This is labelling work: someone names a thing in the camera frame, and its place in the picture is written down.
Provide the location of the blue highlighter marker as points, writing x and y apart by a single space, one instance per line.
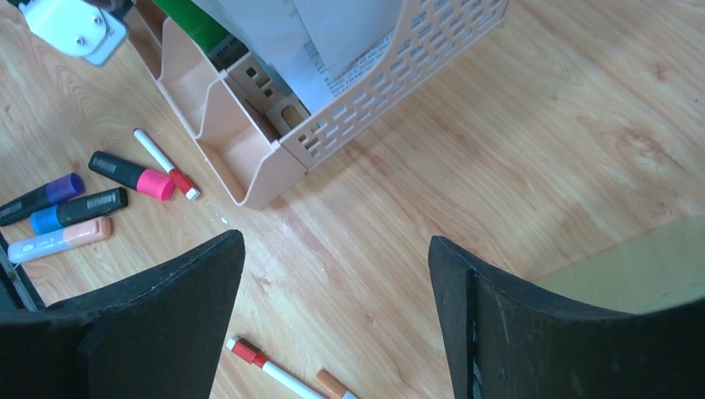
79 210

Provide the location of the green translucent plastic folder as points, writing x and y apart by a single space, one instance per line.
220 46

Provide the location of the green metal drawer cabinet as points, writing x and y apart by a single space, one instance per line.
660 269

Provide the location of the small red cap marker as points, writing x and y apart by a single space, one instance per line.
251 354

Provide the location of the purple highlighter marker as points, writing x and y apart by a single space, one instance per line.
45 196

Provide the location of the pink highlighter marker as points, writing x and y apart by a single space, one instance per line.
136 177

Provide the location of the orange highlighter marker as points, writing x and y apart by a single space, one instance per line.
74 236

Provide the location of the white orange marker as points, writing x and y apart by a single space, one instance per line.
332 386

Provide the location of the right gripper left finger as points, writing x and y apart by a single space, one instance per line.
156 334

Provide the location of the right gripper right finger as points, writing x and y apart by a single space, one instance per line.
505 337

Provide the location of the white red whiteboard marker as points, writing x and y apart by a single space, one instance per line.
182 181

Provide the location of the beige plastic file organizer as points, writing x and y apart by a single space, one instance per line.
260 142

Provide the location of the black clipboard blue back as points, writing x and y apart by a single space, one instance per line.
316 48

